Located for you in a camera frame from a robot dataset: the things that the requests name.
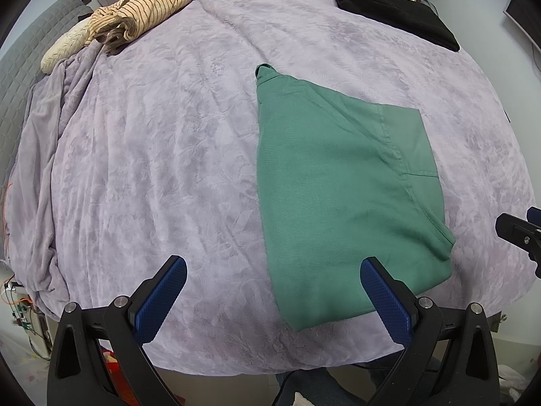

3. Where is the green work jacket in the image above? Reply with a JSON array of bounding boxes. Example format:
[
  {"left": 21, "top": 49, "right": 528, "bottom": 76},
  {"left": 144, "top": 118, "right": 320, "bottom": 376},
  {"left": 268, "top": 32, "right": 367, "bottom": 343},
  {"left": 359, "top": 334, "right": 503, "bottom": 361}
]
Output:
[{"left": 255, "top": 64, "right": 455, "bottom": 331}]

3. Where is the lilac plush bed blanket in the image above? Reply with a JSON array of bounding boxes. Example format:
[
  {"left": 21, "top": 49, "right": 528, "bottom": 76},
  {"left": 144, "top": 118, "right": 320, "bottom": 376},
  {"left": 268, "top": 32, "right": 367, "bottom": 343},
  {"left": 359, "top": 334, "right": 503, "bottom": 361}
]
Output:
[{"left": 3, "top": 0, "right": 536, "bottom": 376}]

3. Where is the black folded garment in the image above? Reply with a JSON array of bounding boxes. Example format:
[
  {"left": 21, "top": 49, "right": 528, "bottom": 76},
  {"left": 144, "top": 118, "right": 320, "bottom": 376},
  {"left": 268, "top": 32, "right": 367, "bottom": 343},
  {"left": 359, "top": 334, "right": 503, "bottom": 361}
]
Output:
[{"left": 335, "top": 0, "right": 460, "bottom": 52}]

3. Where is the grey quilted headboard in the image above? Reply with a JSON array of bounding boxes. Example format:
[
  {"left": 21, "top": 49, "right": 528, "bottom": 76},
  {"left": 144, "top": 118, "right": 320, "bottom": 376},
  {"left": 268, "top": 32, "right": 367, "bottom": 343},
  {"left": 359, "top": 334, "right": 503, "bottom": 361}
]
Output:
[{"left": 0, "top": 0, "right": 92, "bottom": 183}]

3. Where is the cream knitted garment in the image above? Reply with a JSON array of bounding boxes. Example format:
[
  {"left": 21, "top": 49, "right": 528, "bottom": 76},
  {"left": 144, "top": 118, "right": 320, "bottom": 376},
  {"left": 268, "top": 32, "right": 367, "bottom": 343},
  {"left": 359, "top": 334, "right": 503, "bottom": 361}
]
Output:
[{"left": 40, "top": 18, "right": 91, "bottom": 74}]

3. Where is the striped beige folded garment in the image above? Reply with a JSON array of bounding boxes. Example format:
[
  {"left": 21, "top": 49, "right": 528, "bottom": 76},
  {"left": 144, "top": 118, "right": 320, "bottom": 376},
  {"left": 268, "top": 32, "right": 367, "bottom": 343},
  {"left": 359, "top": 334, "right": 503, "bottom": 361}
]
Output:
[{"left": 85, "top": 0, "right": 193, "bottom": 52}]

